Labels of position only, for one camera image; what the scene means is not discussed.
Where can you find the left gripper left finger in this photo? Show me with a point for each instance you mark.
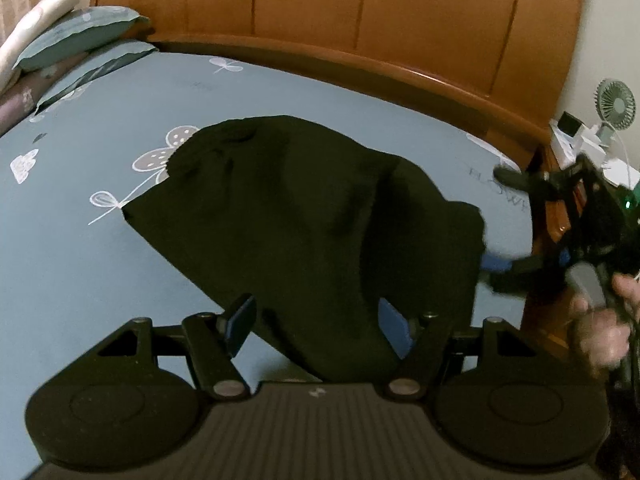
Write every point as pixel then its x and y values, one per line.
pixel 207 341

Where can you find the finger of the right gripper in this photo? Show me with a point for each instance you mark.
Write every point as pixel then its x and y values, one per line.
pixel 520 276
pixel 525 179

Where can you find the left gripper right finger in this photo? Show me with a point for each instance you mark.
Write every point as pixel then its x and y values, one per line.
pixel 435 352

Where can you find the black garment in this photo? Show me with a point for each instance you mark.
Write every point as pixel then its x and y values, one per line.
pixel 318 228

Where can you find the person right hand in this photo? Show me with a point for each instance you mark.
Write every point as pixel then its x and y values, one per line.
pixel 602 338

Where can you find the wooden nightstand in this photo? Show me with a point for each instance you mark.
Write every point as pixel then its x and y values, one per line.
pixel 546 315

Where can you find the white box on nightstand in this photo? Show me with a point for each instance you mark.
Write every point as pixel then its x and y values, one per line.
pixel 566 148

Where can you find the small white desk fan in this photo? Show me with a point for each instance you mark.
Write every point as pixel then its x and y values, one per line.
pixel 616 108

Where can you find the wooden headboard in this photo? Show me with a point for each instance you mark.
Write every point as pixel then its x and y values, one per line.
pixel 495 68

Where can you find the blue patterned bed sheet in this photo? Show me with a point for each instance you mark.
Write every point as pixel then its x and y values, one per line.
pixel 72 270

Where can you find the flat teal pillow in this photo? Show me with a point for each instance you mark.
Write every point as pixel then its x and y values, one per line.
pixel 97 64

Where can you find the pink floral quilt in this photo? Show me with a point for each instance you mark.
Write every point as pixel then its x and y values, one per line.
pixel 30 26

